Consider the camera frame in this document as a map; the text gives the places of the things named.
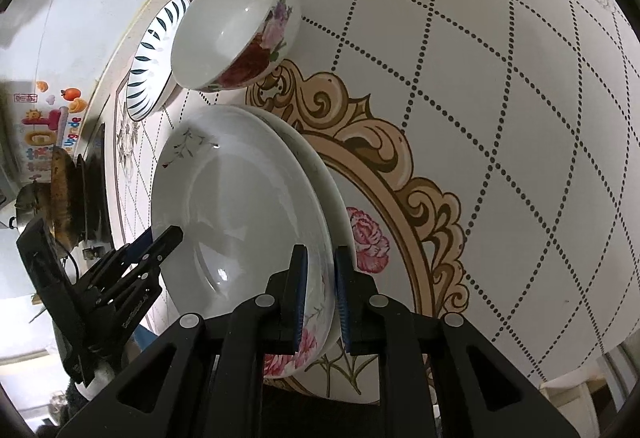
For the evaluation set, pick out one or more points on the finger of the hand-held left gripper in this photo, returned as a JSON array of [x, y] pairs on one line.
[[170, 238], [141, 243]]

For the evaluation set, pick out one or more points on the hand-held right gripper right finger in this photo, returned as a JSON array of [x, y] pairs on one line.
[[342, 298]]

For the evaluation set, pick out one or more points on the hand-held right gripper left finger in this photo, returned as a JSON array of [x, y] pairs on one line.
[[300, 288]]

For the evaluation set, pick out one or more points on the white floral deep plate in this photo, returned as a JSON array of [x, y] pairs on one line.
[[325, 188], [235, 218]]

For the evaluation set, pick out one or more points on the white plate with blue stripes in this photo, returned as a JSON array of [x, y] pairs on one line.
[[145, 68]]

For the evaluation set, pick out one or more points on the white bowl with red flowers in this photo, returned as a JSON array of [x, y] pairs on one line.
[[225, 28]]

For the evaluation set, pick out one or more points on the black stove top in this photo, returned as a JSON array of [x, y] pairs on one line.
[[97, 178]]

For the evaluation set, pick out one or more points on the steel pot with lid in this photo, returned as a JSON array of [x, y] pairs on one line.
[[30, 203]]

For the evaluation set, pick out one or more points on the black wok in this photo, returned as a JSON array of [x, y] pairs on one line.
[[62, 198]]

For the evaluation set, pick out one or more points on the blue kitchen cabinet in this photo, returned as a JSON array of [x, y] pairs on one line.
[[145, 338]]

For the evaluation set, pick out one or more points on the white diamond-pattern tablecloth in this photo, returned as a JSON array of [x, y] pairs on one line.
[[500, 118]]

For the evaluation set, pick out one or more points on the colourful wall sticker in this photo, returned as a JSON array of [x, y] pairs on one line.
[[45, 128]]

